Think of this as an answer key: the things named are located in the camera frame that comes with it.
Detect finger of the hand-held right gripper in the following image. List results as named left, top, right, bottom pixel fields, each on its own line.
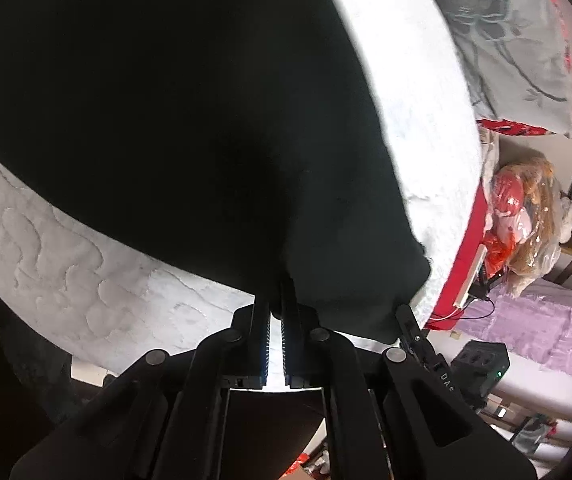
left=396, top=304, right=461, bottom=402

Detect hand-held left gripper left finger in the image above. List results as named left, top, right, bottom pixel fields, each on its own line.
left=8, top=294, right=271, bottom=480

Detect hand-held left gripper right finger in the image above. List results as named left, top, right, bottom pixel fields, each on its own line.
left=281, top=279, right=537, bottom=480

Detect black pants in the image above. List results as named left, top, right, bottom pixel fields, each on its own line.
left=0, top=0, right=433, bottom=343

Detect black box device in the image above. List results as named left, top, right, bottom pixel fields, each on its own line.
left=451, top=341, right=511, bottom=413

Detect red bedsheet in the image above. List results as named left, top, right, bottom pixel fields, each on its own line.
left=426, top=185, right=492, bottom=331

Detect white power strip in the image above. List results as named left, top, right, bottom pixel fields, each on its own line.
left=456, top=244, right=487, bottom=308

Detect black plug adapter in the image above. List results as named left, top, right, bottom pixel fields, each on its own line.
left=468, top=267, right=504, bottom=301

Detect purple cloth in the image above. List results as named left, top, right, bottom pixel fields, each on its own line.
left=453, top=277, right=572, bottom=378

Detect plush toy in plastic bag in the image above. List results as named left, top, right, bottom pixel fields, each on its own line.
left=483, top=157, right=572, bottom=296

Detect white textured blanket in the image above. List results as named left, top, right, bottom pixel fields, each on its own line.
left=0, top=0, right=484, bottom=363

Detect red patterned quilt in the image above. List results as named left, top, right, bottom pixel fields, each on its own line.
left=476, top=0, right=572, bottom=137

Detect grey floral pillow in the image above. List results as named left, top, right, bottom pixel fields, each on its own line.
left=413, top=0, right=572, bottom=139

